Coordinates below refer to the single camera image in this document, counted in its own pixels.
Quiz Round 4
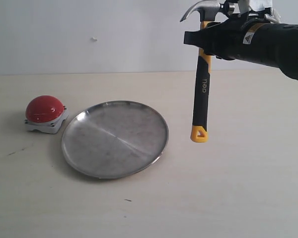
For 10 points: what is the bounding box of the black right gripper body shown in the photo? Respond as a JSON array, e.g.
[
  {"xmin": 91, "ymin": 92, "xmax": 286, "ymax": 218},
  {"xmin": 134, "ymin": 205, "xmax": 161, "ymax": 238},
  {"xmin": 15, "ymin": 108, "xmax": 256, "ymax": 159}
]
[{"xmin": 183, "ymin": 12, "xmax": 266, "ymax": 60}]

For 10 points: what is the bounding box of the yellow black claw hammer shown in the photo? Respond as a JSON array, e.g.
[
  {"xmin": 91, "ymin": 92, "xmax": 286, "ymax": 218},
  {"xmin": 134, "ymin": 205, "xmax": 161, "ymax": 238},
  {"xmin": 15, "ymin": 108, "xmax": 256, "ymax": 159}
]
[{"xmin": 180, "ymin": 0, "xmax": 235, "ymax": 143}]

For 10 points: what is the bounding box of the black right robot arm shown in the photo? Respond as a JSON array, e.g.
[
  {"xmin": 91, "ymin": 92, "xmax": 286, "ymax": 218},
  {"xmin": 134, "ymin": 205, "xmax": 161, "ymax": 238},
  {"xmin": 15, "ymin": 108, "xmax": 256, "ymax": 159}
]
[{"xmin": 184, "ymin": 16, "xmax": 298, "ymax": 80}]

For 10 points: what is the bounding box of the red dome push button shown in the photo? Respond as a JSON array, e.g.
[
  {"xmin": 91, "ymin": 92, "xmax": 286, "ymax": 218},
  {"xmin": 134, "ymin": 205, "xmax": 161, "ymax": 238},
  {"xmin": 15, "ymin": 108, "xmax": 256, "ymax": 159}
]
[{"xmin": 24, "ymin": 95, "xmax": 69, "ymax": 134}]

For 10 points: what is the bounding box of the round stainless steel plate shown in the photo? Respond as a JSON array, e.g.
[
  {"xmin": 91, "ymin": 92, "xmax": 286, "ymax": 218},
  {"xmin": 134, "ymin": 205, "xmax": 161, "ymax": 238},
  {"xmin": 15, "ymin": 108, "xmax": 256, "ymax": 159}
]
[{"xmin": 61, "ymin": 100, "xmax": 169, "ymax": 179}]

